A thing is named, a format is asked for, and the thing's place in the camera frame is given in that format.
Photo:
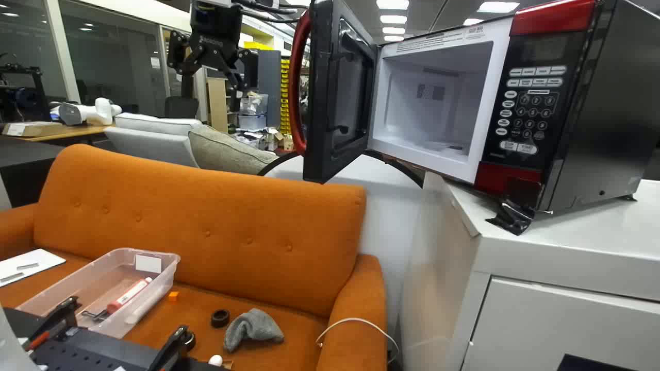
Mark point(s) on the red and black microwave body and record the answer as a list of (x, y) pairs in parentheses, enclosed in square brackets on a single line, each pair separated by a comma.
[(584, 136)]

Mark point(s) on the red and white marker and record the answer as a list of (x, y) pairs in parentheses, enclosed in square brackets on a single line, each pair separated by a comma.
[(130, 292)]

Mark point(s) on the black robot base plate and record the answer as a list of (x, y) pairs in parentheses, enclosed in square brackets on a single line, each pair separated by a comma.
[(90, 352)]

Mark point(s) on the wooden desk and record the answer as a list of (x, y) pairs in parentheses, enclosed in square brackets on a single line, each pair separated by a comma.
[(48, 131)]

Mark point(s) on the gray cloth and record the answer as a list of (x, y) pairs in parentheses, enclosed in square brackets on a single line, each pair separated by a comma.
[(251, 328)]

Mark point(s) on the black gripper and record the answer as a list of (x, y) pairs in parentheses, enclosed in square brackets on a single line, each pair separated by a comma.
[(218, 22)]

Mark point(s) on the small orange object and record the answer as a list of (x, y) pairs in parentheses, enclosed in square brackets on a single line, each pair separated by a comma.
[(174, 295)]

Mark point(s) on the white cabinet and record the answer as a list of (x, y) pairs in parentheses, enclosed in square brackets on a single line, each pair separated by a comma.
[(564, 274)]

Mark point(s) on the black clamp with orange tip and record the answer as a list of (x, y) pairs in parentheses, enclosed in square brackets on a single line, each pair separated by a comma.
[(53, 320)]

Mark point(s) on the clear plastic container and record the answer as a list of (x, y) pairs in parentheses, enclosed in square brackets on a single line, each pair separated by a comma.
[(68, 288)]

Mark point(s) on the black tape patch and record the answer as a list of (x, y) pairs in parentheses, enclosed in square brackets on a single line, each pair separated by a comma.
[(512, 218)]

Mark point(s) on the black office chair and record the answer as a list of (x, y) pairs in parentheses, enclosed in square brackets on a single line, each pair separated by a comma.
[(182, 108)]

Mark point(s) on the white paper sheet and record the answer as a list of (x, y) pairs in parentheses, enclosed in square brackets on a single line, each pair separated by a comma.
[(28, 265)]

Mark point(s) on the grey cushion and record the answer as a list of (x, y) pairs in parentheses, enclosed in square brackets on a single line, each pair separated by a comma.
[(228, 150)]

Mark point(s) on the orange fabric sofa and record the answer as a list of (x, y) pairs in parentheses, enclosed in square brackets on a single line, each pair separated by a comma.
[(207, 227)]

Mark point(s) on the small white ball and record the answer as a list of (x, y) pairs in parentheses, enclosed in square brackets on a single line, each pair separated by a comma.
[(215, 359)]

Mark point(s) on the white cushion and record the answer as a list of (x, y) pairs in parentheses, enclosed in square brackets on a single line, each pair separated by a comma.
[(148, 145)]

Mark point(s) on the white device on desk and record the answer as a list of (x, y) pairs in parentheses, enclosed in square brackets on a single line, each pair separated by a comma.
[(85, 111)]

